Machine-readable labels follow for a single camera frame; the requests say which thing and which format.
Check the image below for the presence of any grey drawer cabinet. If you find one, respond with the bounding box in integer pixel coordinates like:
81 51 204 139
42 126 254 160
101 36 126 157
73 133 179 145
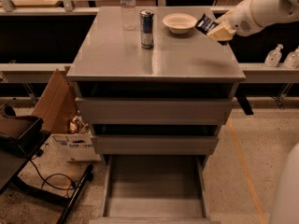
66 6 247 224

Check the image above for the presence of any white printed box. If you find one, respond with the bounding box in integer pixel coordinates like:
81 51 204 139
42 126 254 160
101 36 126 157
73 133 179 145
51 133 101 161

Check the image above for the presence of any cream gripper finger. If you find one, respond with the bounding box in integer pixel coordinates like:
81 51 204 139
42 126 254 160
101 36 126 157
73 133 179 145
207 21 236 42
216 9 233 23

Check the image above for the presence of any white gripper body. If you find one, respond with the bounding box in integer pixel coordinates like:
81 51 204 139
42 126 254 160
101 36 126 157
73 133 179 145
228 0 263 36

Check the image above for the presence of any dark rxbar blueberry wrapper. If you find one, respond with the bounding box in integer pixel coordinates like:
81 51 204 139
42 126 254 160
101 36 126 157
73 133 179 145
195 14 218 35

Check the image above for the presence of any black cable on floor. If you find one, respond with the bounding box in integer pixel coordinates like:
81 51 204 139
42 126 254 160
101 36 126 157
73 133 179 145
28 143 78 200

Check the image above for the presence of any clear plastic water bottle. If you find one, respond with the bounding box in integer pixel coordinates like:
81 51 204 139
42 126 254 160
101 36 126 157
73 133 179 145
121 0 136 31

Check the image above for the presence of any brown cardboard box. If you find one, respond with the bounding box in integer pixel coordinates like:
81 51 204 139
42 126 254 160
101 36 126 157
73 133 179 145
33 70 78 133

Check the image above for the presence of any silver blue energy drink can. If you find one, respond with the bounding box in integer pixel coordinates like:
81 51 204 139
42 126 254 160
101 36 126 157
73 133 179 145
140 9 154 49

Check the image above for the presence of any grey open bottom drawer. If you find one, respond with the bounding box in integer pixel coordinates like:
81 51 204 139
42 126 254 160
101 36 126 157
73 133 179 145
89 155 220 224

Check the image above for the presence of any black cart with tray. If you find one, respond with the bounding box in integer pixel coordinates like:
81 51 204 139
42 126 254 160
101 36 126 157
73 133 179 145
0 105 93 224

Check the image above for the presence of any grey middle drawer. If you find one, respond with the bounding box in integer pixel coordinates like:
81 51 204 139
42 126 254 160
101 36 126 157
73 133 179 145
92 135 219 155

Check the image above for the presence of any grey metal shelf rail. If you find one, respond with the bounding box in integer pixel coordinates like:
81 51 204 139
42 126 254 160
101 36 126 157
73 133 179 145
0 63 299 83

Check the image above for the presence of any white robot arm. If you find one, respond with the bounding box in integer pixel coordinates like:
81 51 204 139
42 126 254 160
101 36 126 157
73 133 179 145
207 0 299 224

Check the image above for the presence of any grey top drawer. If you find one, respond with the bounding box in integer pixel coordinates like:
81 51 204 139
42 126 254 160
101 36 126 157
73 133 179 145
76 98 233 125

